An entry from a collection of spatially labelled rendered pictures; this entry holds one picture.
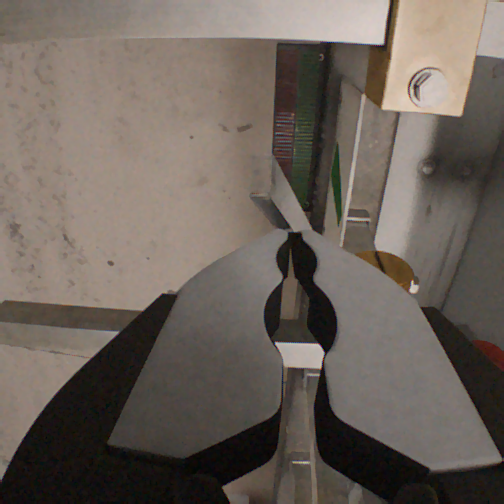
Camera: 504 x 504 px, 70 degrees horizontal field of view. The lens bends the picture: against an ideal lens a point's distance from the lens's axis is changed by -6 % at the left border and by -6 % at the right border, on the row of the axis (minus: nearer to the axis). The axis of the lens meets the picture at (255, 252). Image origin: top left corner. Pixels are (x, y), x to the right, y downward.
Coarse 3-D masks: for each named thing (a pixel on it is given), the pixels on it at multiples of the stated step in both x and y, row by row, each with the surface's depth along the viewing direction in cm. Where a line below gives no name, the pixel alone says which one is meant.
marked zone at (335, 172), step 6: (336, 150) 36; (336, 156) 36; (336, 162) 36; (336, 168) 35; (336, 174) 35; (336, 180) 35; (336, 186) 35; (336, 192) 35; (336, 198) 35; (336, 204) 35; (336, 210) 35
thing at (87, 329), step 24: (0, 312) 33; (24, 312) 33; (48, 312) 33; (72, 312) 33; (96, 312) 34; (120, 312) 34; (0, 336) 33; (24, 336) 33; (48, 336) 32; (72, 336) 32; (96, 336) 32; (288, 336) 32; (312, 336) 32; (288, 360) 32; (312, 360) 32
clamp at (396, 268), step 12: (360, 252) 30; (372, 252) 30; (384, 252) 30; (372, 264) 29; (384, 264) 29; (396, 264) 29; (408, 264) 29; (396, 276) 27; (408, 276) 27; (408, 288) 27
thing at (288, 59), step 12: (288, 60) 34; (288, 72) 34; (288, 84) 35; (288, 96) 36; (276, 108) 36; (288, 108) 36; (276, 120) 37; (288, 120) 37; (276, 132) 38; (288, 132) 38; (276, 144) 38; (288, 144) 38; (276, 156) 39; (288, 156) 39; (288, 168) 40; (288, 180) 40
